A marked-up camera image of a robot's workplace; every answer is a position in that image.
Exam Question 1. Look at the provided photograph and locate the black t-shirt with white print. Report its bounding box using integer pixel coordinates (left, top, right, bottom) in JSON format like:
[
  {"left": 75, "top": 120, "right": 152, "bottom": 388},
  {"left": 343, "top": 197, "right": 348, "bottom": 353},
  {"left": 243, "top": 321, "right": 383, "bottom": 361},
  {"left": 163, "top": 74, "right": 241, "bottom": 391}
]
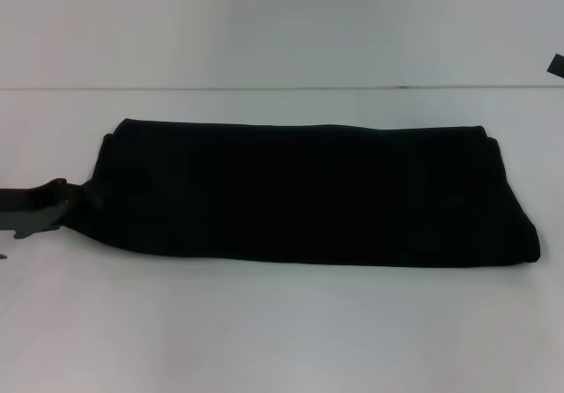
[{"left": 61, "top": 117, "right": 542, "bottom": 275}]

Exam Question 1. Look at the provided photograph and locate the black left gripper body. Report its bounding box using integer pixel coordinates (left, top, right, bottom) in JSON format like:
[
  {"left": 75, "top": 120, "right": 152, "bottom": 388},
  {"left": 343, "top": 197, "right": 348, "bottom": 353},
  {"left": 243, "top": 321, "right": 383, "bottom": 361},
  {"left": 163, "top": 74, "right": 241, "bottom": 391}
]
[{"left": 0, "top": 177, "right": 72, "bottom": 241}]

